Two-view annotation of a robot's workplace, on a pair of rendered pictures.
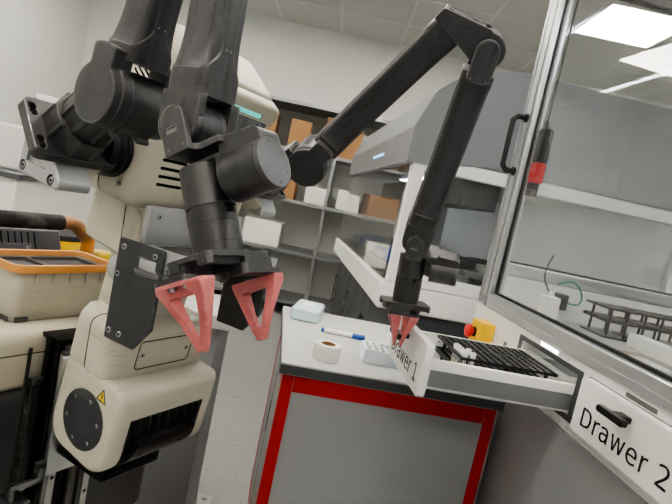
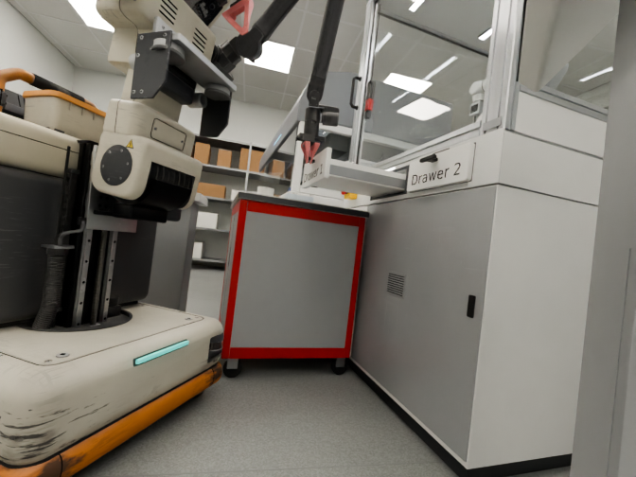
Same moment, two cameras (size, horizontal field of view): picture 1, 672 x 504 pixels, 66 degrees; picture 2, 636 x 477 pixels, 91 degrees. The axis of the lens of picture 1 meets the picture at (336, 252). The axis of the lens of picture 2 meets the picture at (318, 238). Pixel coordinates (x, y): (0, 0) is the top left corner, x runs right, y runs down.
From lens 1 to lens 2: 58 cm
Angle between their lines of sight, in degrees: 13
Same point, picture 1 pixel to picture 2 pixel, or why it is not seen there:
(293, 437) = (250, 239)
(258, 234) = (203, 221)
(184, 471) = (175, 300)
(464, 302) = (337, 202)
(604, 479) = (428, 202)
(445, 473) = (342, 257)
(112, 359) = (135, 120)
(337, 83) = (244, 131)
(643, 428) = (444, 156)
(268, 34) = not seen: hidden behind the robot
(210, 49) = not seen: outside the picture
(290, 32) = not seen: hidden behind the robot
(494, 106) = (341, 90)
